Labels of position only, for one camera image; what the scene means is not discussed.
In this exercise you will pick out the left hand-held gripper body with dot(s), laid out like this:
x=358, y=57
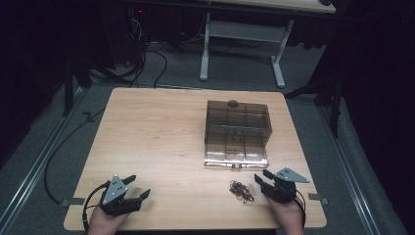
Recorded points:
x=115, y=196

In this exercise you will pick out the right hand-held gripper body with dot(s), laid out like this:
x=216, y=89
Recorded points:
x=283, y=186

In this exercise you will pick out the pile of brown rubber bands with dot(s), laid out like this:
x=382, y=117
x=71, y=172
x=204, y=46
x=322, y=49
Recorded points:
x=241, y=191

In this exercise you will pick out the clear brown compartment box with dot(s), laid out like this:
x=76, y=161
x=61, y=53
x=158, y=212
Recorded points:
x=237, y=134

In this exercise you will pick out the person's left hand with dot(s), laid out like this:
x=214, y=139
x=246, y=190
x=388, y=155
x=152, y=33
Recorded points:
x=103, y=222

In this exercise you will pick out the person's right hand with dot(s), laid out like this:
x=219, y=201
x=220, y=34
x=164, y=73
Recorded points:
x=287, y=216

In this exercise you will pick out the black metal stand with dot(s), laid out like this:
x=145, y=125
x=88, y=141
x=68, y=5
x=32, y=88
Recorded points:
x=329, y=98
x=70, y=78

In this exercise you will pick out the grey table bracket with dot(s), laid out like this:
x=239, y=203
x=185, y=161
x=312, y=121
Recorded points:
x=72, y=202
x=317, y=197

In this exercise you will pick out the white metal frame desk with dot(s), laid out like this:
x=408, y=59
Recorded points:
x=248, y=32

